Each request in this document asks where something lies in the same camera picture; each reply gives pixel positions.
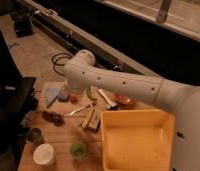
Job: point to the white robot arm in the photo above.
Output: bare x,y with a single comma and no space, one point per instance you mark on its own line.
178,99

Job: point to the blue sponge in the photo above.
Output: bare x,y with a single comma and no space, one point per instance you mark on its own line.
62,98

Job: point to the green plastic cup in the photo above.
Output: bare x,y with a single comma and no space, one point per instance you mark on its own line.
77,150

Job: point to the green chili pepper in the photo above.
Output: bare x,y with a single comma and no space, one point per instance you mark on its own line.
88,91

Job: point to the yellow plastic bin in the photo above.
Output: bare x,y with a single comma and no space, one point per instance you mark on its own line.
136,140

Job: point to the orange round fruit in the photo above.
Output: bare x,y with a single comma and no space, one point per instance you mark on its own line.
73,98

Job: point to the black box on floor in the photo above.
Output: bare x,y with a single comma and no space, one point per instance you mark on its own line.
22,26

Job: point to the dark red grape bunch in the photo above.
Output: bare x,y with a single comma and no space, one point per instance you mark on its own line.
53,117

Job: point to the metal cup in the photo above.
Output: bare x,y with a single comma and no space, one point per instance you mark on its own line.
34,136

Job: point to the red bowl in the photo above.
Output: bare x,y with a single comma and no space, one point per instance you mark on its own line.
123,100

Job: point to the light blue folded cloth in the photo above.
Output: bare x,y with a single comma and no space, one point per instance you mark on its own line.
51,94

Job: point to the white cup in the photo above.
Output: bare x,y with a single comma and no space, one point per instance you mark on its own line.
44,155

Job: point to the white handled spoon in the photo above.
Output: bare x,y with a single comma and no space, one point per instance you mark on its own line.
110,104

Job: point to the black equipment at left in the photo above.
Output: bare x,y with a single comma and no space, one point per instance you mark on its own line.
14,105

